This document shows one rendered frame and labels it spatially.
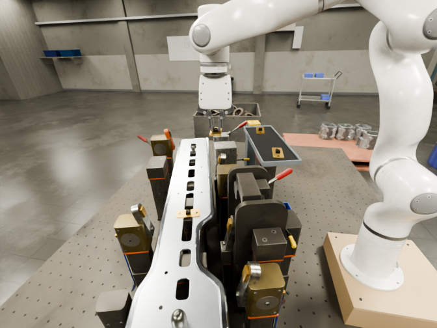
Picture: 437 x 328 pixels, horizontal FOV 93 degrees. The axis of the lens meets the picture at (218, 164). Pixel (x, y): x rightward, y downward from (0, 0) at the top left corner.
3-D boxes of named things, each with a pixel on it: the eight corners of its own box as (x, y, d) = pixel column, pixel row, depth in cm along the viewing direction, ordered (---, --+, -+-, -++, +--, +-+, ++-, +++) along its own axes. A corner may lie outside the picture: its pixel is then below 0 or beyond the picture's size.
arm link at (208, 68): (230, 61, 64) (230, 72, 65) (201, 62, 64) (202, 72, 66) (230, 62, 56) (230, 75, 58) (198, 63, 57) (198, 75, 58)
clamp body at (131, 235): (134, 278, 85) (110, 214, 68) (163, 275, 86) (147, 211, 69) (129, 295, 80) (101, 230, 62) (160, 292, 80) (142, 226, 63)
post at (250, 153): (242, 188, 136) (245, 123, 114) (253, 187, 137) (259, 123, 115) (244, 196, 130) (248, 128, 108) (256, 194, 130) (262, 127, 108)
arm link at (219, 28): (332, 1, 40) (194, 62, 51) (318, 13, 53) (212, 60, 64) (325, -59, 36) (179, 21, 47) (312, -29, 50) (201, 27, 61)
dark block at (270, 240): (245, 315, 72) (252, 228, 52) (265, 313, 73) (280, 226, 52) (248, 332, 68) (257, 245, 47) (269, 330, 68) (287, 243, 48)
